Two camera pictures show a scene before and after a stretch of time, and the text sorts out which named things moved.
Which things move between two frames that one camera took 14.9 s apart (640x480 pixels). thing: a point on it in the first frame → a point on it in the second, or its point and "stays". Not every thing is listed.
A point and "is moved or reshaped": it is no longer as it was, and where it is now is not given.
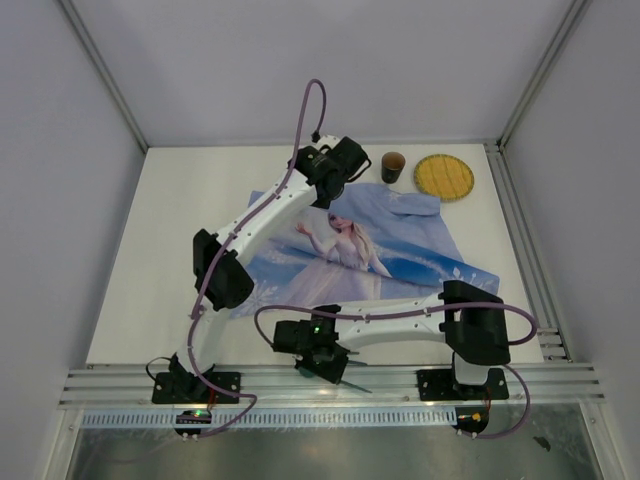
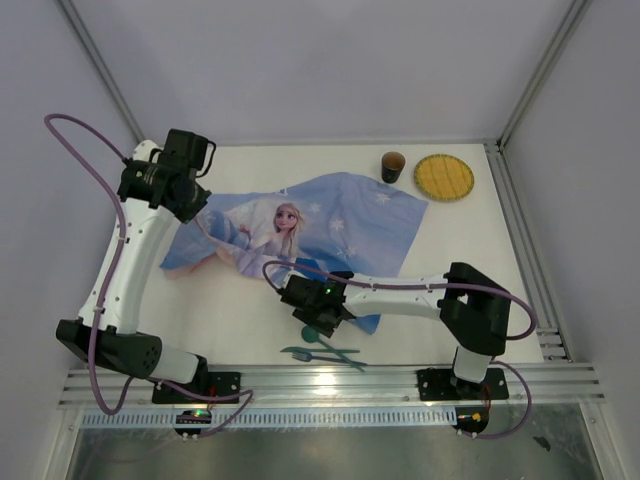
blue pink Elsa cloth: (379, 244) is moved or reshaped
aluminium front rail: (382, 386) stays
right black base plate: (440, 385) stays
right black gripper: (335, 372) → (323, 325)
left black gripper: (322, 203) → (185, 215)
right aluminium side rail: (549, 330) stays
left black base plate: (192, 388) stays
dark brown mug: (392, 164) stays
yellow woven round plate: (447, 177) stays
